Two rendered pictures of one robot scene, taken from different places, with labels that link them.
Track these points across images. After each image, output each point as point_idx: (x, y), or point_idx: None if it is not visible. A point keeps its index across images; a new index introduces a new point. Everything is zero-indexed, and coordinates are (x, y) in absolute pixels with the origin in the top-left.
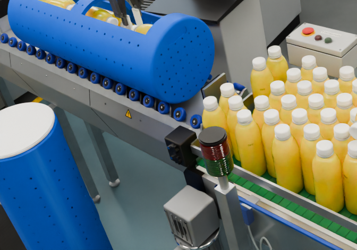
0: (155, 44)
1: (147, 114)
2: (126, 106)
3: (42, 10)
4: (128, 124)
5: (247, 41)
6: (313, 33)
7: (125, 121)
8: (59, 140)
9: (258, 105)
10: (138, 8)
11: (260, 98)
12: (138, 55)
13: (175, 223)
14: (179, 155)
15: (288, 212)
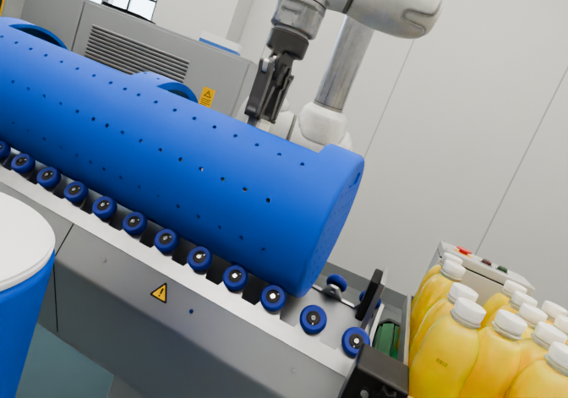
0: (346, 173)
1: (221, 303)
2: (163, 277)
3: (57, 57)
4: (149, 313)
5: None
6: (469, 255)
7: (143, 305)
8: (39, 306)
9: (558, 340)
10: (271, 122)
11: (550, 328)
12: (301, 180)
13: None
14: None
15: None
